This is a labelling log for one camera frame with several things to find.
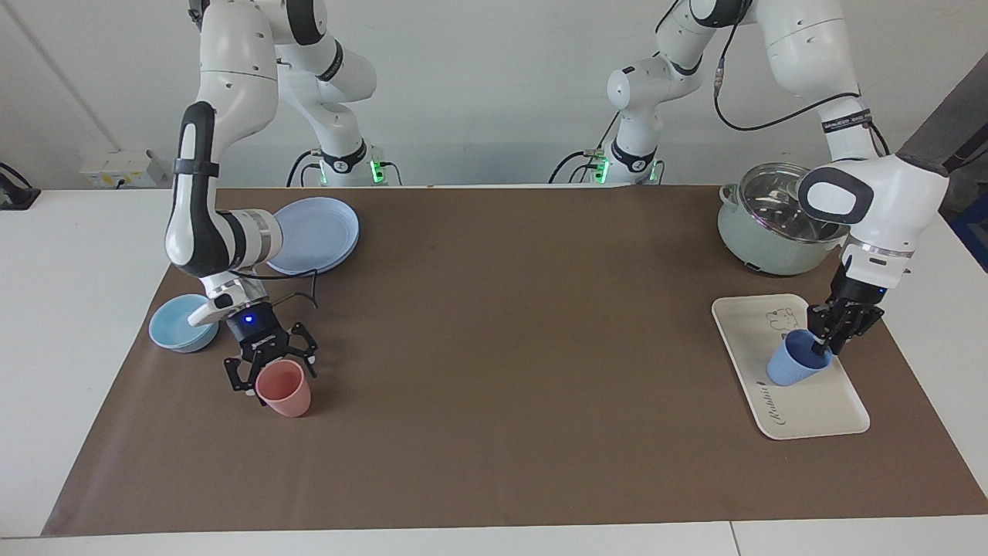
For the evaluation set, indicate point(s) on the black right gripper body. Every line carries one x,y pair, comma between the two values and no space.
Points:
258,332

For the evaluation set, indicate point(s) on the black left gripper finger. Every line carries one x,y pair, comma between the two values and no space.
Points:
818,336
837,338

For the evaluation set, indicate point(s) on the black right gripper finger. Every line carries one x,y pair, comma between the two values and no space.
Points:
309,347
238,374

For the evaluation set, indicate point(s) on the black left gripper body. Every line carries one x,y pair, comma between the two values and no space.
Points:
853,309

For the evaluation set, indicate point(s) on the blue cup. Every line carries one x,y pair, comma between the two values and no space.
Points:
791,367

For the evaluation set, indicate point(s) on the pink cup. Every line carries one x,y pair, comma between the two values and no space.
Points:
285,394

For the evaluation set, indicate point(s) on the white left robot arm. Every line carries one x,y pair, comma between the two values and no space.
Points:
818,62

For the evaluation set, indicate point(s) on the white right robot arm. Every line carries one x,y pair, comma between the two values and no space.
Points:
231,93

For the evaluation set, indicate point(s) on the cream tray with bear print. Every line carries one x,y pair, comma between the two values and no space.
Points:
803,409

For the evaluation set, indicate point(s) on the light blue bowl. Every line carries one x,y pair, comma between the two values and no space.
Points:
177,328

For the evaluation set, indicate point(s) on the pale green cooking pot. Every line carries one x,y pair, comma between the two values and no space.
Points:
752,247

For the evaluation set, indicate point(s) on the blue plate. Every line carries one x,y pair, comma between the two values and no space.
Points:
324,232

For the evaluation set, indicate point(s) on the blue box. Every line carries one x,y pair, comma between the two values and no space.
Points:
974,232

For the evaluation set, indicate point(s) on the brown table mat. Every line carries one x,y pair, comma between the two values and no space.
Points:
502,371

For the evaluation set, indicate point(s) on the dark grey stand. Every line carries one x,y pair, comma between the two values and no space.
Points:
965,123

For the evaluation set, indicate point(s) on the black desk device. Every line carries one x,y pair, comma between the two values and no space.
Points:
15,193

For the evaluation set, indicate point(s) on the white wall socket box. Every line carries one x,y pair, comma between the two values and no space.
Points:
123,168

